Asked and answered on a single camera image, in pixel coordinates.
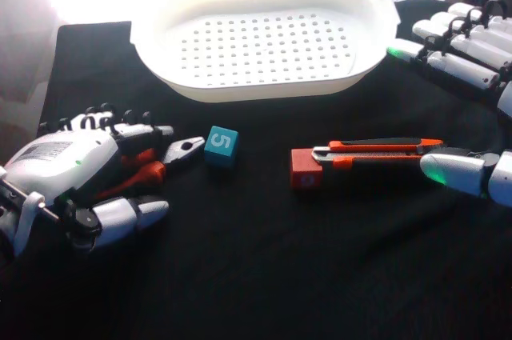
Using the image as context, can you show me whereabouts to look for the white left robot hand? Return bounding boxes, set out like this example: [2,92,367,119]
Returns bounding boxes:
[0,102,176,255]

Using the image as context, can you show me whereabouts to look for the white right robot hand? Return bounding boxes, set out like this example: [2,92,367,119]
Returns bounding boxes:
[386,0,512,209]

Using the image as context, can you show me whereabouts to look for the orange black utility knife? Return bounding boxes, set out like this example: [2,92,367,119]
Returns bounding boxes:
[311,138,445,170]

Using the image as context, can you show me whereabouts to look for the orange handled pliers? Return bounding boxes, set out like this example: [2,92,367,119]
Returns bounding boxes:
[94,136,206,201]

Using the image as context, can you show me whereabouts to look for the white perforated plastic basket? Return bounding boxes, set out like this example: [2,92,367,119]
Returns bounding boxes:
[130,0,401,103]

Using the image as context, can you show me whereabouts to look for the red block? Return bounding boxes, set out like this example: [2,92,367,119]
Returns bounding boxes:
[290,147,324,191]

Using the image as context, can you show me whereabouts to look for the teal number block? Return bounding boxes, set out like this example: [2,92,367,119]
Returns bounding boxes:
[203,125,240,169]

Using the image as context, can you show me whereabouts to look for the black table cloth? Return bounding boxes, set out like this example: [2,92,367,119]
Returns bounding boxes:
[0,0,512,340]

